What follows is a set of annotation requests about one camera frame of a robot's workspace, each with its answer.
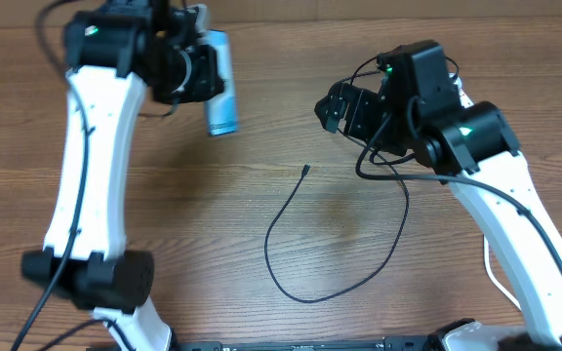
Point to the blue Galaxy smartphone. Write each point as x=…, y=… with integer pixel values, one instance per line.
x=221, y=109

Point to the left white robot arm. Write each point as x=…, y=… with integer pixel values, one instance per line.
x=115, y=57

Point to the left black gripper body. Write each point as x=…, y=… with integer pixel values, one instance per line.
x=188, y=78

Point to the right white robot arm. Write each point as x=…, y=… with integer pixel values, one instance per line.
x=421, y=109

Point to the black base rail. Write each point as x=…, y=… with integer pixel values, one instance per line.
x=389, y=343

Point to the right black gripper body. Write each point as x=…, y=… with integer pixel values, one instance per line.
x=366, y=110

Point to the white power strip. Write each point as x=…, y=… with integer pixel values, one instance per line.
x=465, y=100

